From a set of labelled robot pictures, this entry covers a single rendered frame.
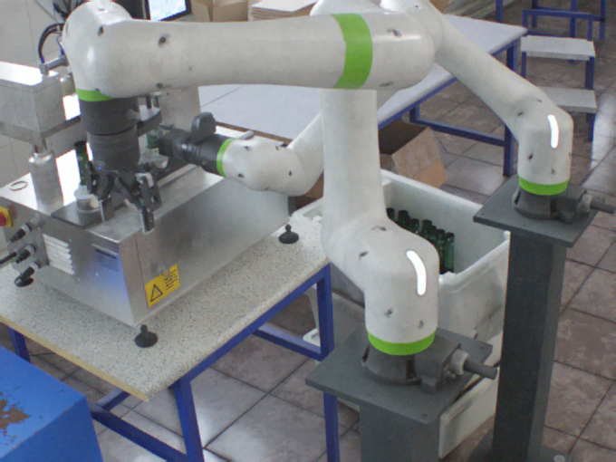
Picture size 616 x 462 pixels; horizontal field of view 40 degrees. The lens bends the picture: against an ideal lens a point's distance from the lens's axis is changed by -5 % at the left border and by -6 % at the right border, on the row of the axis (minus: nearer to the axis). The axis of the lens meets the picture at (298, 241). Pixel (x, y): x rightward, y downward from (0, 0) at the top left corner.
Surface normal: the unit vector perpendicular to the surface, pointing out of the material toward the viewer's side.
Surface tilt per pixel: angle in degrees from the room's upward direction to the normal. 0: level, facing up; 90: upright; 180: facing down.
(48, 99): 90
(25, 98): 90
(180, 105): 90
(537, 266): 90
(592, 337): 0
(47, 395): 0
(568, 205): 81
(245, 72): 107
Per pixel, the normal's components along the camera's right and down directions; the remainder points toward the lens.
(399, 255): -0.11, -0.72
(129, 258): 0.80, 0.26
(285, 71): 0.32, 0.68
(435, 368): -0.58, 0.30
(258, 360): -0.07, -0.87
